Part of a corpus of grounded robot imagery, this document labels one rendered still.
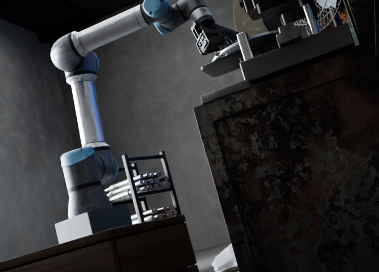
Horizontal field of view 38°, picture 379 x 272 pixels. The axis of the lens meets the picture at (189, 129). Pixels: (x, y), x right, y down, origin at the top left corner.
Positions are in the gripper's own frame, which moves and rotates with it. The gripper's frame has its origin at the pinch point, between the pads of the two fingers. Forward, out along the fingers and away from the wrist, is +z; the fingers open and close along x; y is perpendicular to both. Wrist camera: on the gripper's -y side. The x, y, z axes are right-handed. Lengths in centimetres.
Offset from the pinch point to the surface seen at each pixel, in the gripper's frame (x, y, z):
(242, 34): 26.2, 14.4, 9.7
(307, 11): 33.6, -5.3, 9.4
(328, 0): -7, -72, -35
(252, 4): 23.7, 1.6, -4.4
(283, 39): 35.6, 11.4, 20.7
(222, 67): 6.0, 9.6, 4.8
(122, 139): -617, -241, -347
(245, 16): -66, -83, -85
